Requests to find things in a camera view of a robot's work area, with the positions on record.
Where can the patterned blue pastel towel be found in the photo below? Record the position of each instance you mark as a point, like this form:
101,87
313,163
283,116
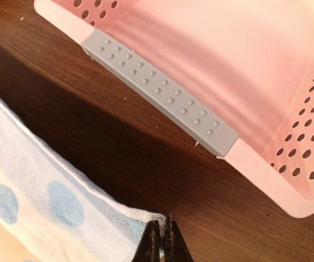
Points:
50,211

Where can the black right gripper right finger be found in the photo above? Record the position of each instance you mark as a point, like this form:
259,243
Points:
175,248

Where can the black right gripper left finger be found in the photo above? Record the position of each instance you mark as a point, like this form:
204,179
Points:
148,248

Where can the pink perforated plastic basket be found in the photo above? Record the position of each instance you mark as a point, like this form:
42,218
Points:
237,76

